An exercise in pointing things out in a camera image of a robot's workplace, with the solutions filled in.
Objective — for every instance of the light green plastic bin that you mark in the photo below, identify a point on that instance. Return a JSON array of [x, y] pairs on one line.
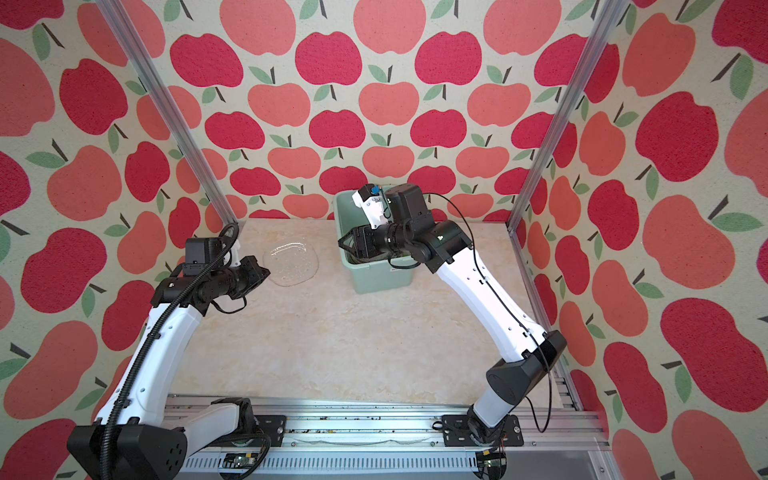
[[370, 276]]

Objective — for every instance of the aluminium frame post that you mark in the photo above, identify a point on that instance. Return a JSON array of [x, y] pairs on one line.
[[130, 41], [605, 23]]

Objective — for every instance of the front aluminium rail base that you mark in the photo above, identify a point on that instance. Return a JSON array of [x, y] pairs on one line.
[[364, 440]]

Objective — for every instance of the clear glass plate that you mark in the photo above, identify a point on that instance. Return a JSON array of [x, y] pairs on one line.
[[291, 262]]

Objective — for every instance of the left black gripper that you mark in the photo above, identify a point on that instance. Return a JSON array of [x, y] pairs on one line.
[[253, 266]]

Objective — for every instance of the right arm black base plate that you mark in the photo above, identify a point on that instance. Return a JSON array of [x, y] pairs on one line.
[[468, 431]]

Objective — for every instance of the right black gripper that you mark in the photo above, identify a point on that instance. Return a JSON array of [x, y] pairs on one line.
[[361, 244]]

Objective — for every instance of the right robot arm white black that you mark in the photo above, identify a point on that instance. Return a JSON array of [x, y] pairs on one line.
[[528, 351]]

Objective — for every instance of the left aluminium frame post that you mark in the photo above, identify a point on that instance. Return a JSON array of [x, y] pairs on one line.
[[130, 41]]

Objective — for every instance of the right aluminium frame post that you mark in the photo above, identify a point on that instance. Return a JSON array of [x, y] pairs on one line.
[[605, 23]]

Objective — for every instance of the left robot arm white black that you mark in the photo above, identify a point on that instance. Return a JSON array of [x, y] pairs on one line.
[[128, 439]]

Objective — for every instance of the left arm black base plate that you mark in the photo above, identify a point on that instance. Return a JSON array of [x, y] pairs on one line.
[[260, 427]]

